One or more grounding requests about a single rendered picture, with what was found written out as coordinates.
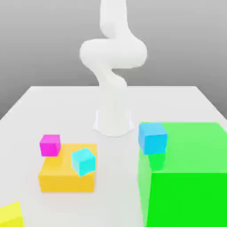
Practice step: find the small blue cube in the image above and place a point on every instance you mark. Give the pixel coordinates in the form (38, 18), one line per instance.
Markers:
(152, 139)

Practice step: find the large orange box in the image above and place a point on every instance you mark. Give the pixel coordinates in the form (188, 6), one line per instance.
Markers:
(65, 179)

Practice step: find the small yellow cube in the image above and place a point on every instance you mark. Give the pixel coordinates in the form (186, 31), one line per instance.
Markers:
(10, 215)

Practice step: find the large green box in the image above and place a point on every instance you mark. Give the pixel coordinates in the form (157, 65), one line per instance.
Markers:
(188, 177)

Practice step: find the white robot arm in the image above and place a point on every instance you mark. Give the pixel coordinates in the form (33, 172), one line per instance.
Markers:
(113, 51)

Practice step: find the small cyan cube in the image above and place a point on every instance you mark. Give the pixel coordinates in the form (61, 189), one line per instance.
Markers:
(83, 162)

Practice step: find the small magenta cube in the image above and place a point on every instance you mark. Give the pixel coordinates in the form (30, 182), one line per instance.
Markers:
(50, 145)

